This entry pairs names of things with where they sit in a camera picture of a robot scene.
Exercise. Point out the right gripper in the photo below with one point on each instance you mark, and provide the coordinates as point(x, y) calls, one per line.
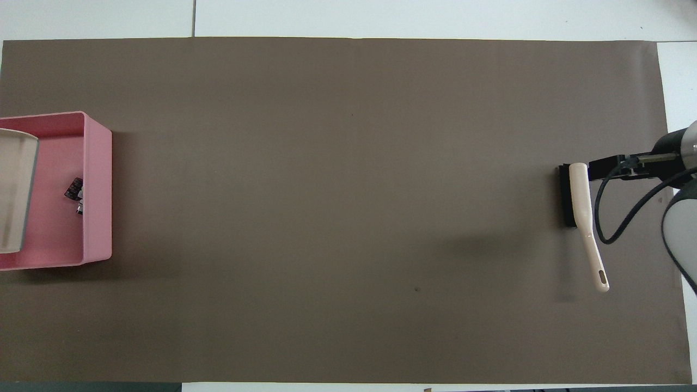
point(668, 149)

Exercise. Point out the beige brush with black bristles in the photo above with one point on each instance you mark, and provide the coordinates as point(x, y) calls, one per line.
point(579, 190)

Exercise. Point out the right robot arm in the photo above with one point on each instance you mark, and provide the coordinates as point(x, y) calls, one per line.
point(684, 224)

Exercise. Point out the pink plastic bin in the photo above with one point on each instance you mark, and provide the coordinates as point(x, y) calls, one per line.
point(98, 190)

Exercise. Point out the beige dustpan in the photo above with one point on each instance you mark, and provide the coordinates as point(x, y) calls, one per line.
point(13, 190)

